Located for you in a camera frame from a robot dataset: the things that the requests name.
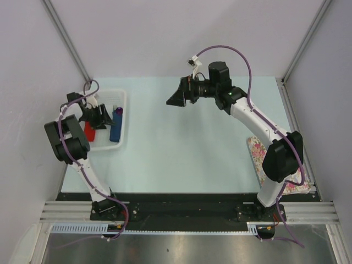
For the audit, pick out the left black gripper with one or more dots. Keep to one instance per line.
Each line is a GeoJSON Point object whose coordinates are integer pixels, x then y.
{"type": "Point", "coordinates": [102, 119]}

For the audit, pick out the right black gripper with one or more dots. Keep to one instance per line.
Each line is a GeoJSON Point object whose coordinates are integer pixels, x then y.
{"type": "Point", "coordinates": [187, 85]}

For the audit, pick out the dark blue paper napkin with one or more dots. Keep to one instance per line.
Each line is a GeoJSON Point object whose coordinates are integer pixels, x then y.
{"type": "Point", "coordinates": [115, 131]}

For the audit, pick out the purple metal spoon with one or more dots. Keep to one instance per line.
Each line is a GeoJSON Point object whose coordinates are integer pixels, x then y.
{"type": "Point", "coordinates": [119, 111]}

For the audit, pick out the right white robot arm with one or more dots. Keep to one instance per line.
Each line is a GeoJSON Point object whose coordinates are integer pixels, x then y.
{"type": "Point", "coordinates": [236, 103]}

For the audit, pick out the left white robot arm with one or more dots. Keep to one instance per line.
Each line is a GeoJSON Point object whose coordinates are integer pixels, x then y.
{"type": "Point", "coordinates": [70, 144]}

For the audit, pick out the red rolled napkin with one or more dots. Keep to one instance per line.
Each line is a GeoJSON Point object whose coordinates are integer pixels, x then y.
{"type": "Point", "coordinates": [89, 132]}

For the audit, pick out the white plastic basket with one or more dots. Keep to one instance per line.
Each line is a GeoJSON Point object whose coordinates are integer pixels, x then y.
{"type": "Point", "coordinates": [109, 98]}

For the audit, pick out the floral plastic tray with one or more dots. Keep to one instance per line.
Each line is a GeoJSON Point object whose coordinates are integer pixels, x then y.
{"type": "Point", "coordinates": [277, 162]}

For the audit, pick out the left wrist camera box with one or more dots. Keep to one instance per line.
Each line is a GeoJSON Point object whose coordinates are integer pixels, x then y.
{"type": "Point", "coordinates": [92, 101]}

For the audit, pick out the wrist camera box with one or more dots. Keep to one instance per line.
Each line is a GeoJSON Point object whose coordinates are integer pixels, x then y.
{"type": "Point", "coordinates": [195, 64]}
{"type": "Point", "coordinates": [92, 101]}

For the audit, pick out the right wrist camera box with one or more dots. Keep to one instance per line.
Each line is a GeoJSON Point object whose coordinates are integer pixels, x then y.
{"type": "Point", "coordinates": [195, 64]}

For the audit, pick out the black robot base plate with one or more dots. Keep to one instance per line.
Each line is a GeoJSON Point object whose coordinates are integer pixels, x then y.
{"type": "Point", "coordinates": [187, 213]}

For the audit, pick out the white slotted cable duct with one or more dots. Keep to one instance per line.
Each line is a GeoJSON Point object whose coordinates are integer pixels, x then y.
{"type": "Point", "coordinates": [80, 228]}

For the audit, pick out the aluminium frame rail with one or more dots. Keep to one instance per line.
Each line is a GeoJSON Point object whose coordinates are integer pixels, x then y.
{"type": "Point", "coordinates": [296, 212]}

